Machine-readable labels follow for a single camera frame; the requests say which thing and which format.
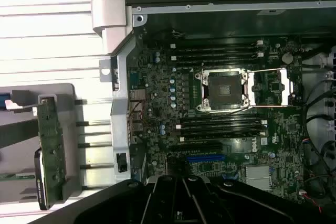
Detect silver chipset heatsink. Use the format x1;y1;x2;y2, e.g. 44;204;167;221
245;165;271;191

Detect blue expansion slot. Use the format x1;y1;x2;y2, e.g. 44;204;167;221
186;154;226;162

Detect black RAM slot white latches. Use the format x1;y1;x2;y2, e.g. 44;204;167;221
176;120;268;130
171;52;264;61
170;40;264;50
180;132;268;142

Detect black expansion slot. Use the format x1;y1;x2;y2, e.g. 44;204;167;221
167;142;223;154

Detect green motherboard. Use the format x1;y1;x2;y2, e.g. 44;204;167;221
128;37;308;209

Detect loose green RAM stick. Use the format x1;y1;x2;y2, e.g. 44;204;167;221
0;173;35;182

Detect black open PC case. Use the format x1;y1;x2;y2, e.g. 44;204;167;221
91;0;336;224

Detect grey parts rack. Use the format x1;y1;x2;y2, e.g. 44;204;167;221
0;82;89;209

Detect CPU socket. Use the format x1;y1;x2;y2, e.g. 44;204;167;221
195;68;250;113

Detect metal socket cover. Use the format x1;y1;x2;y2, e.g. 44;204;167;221
248;69;293;106

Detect red white wire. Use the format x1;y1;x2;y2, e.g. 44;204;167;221
300;189;323;213

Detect black wire bundle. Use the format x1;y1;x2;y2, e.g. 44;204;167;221
301;77;336;198

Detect blue disk carrier bracket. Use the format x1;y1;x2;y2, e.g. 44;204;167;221
0;92;14;110

